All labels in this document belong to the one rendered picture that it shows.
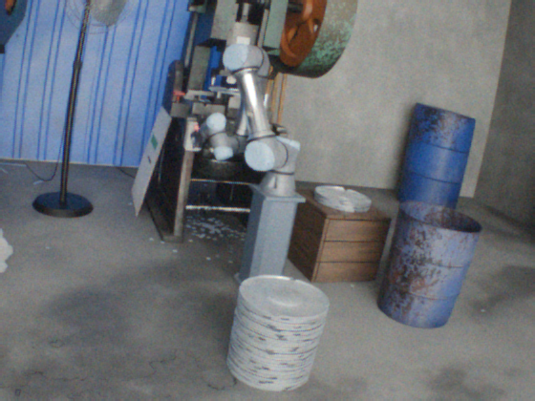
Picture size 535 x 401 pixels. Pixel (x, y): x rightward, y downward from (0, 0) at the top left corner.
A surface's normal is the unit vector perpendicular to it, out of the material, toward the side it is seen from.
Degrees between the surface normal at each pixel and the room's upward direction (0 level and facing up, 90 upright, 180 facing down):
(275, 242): 90
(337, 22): 100
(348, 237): 90
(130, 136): 90
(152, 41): 90
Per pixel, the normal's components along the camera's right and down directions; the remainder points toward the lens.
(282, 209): 0.41, 0.32
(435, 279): -0.18, 0.28
